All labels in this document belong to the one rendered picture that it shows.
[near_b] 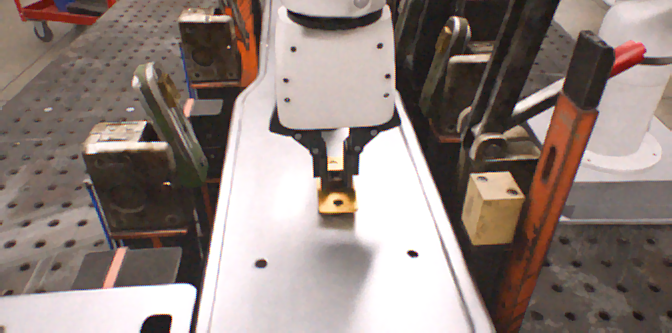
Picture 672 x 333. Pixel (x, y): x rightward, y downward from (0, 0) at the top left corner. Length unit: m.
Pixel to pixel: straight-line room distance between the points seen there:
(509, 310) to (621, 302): 0.41
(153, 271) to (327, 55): 0.24
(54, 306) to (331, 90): 0.27
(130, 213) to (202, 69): 0.35
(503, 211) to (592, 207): 0.56
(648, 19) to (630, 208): 0.33
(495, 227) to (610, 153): 0.57
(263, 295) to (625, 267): 0.67
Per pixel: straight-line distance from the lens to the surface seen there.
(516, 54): 0.43
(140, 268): 0.47
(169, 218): 0.56
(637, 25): 0.87
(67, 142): 1.23
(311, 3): 0.35
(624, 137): 0.96
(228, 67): 0.84
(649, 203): 1.01
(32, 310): 0.45
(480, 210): 0.40
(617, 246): 0.97
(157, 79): 0.49
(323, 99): 0.40
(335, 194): 0.46
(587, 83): 0.34
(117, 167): 0.53
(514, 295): 0.47
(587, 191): 0.93
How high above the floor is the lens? 1.32
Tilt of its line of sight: 35 degrees down
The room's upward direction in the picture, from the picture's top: straight up
